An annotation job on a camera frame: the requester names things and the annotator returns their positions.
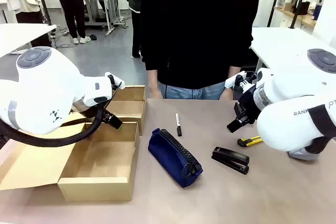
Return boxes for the navy blue pencil case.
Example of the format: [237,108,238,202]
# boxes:
[148,128,204,188]

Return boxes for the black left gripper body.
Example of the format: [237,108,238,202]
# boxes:
[72,97,106,120]

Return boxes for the small brown cardboard carton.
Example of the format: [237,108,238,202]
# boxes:
[284,0,302,13]

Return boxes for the white marker with black cap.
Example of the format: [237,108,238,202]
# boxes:
[175,113,183,137]

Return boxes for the small open cardboard box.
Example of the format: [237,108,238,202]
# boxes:
[60,84,147,136]

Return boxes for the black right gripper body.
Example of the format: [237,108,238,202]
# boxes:
[233,83,263,125]

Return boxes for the dark blue bottle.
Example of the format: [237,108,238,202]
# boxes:
[313,2,323,22]

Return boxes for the large open cardboard box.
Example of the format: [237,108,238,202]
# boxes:
[0,120,140,202]

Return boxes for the grey workbench with wooden top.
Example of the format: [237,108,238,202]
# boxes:
[83,0,123,37]

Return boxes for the person's black hoodie torso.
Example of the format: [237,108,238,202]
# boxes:
[140,0,260,90]

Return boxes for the black stapler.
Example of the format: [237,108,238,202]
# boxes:
[211,146,250,175]

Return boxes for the thick black stand pole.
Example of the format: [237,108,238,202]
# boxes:
[288,0,311,30]

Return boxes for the white side table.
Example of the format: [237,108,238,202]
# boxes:
[0,23,57,58]

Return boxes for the black box on shelf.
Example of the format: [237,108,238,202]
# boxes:
[292,1,311,16]

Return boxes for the person's right hand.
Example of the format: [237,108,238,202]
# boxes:
[148,82,164,100]

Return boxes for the person's blue jeans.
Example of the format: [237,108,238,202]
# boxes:
[157,81,226,101]

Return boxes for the person's right forearm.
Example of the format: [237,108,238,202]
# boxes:
[146,69,160,86]

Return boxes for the yellow black utility knife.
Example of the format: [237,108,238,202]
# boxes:
[237,136,263,147]

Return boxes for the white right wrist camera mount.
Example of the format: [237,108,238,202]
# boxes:
[225,71,258,94]

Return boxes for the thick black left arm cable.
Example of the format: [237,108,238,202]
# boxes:
[0,105,104,148]

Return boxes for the bystander in dark clothes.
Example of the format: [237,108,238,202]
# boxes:
[122,0,144,59]

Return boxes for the person's left hand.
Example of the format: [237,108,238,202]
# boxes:
[219,87,235,101]

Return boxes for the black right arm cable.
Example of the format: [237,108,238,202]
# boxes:
[308,104,336,154]

